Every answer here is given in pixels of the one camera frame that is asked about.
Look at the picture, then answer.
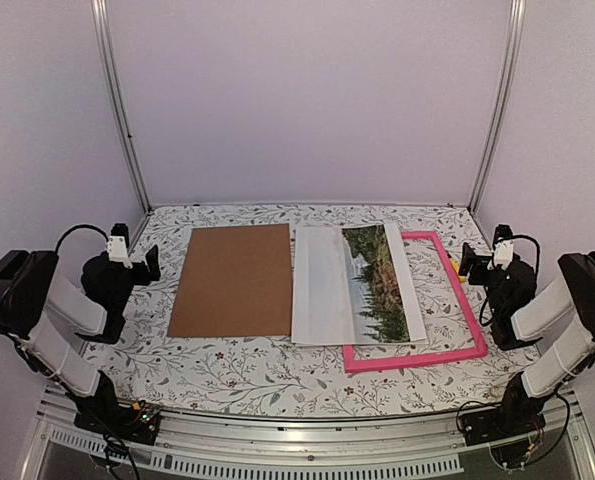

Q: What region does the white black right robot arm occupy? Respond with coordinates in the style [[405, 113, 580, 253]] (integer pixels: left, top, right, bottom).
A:
[[459, 236, 595, 436]]

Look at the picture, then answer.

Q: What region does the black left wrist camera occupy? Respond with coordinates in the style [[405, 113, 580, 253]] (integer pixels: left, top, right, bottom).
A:
[[106, 223, 132, 269]]

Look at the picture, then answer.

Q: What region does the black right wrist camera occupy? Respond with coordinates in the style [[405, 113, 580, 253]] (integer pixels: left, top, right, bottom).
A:
[[491, 224, 514, 270]]

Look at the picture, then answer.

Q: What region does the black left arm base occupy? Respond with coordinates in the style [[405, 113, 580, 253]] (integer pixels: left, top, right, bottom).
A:
[[74, 398, 161, 446]]

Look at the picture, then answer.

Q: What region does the pink picture frame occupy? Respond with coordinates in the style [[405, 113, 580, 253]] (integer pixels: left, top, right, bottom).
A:
[[342, 231, 488, 374]]

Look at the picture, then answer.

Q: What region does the matted landscape photo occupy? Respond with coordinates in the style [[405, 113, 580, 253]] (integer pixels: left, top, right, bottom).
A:
[[291, 223, 428, 346]]

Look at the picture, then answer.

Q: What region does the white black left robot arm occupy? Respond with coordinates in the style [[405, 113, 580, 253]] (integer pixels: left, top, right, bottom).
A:
[[0, 247, 161, 434]]

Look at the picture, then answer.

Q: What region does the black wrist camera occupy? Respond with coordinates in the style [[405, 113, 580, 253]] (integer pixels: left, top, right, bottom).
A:
[[491, 224, 514, 270], [106, 223, 132, 269]]

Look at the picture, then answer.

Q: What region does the aluminium right corner post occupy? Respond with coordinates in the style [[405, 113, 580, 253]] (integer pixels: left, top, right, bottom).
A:
[[468, 0, 526, 217]]

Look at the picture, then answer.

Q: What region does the aluminium front rail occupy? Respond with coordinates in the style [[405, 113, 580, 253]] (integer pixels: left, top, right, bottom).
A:
[[22, 388, 595, 479]]

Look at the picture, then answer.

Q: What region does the aluminium left corner post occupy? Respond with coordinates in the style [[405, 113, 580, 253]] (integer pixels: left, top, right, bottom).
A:
[[91, 0, 152, 214]]

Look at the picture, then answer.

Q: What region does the brown fibreboard backing board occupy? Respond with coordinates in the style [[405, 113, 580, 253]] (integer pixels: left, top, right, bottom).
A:
[[168, 224, 293, 338]]

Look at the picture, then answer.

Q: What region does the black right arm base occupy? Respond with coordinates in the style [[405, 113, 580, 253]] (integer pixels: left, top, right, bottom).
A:
[[456, 377, 548, 470]]

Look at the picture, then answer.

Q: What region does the floral patterned table mat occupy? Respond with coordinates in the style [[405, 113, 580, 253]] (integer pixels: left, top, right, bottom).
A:
[[83, 205, 539, 418]]

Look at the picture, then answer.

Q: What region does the yellow handled screwdriver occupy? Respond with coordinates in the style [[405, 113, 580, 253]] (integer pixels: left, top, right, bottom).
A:
[[449, 256, 466, 282]]

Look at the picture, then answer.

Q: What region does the aluminium corner post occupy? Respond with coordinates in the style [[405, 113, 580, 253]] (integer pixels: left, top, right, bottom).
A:
[[91, 0, 152, 214], [468, 0, 526, 217]]

